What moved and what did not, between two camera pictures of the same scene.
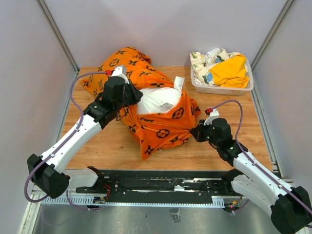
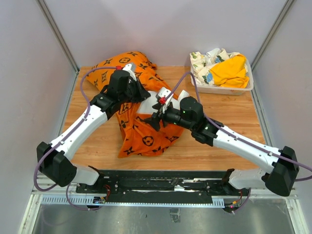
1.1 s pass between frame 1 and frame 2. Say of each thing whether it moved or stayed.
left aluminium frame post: stayed
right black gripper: moved
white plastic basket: stayed
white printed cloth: stayed
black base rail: stayed
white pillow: moved
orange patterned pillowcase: moved
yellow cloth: stayed
